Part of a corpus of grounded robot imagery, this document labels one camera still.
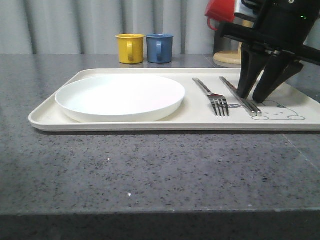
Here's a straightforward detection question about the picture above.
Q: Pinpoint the blue enamel mug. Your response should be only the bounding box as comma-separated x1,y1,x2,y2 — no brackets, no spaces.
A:
146,33,174,64

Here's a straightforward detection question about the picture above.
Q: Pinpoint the wooden mug tree stand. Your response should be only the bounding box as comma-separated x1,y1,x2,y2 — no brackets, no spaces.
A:
208,17,253,67

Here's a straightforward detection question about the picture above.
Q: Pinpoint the cream rabbit serving tray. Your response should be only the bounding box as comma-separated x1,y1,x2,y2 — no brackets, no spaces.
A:
28,68,320,132

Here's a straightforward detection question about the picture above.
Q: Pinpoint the silver metal fork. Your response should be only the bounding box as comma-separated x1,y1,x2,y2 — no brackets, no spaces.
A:
192,77,230,117

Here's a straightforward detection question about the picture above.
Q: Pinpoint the yellow enamel mug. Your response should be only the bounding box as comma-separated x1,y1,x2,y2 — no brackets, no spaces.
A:
115,33,145,64

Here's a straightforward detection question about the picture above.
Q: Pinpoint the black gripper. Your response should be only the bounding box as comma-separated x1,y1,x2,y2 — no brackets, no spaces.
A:
217,0,320,103

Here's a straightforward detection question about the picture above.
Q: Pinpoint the white round plate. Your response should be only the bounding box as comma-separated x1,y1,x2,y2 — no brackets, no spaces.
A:
55,74,186,123

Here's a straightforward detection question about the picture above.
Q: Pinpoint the red enamel mug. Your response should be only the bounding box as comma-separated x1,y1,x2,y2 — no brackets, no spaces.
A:
205,0,236,31

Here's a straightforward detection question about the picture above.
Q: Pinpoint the grey curtain backdrop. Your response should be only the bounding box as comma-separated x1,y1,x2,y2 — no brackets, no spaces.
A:
0,0,320,56

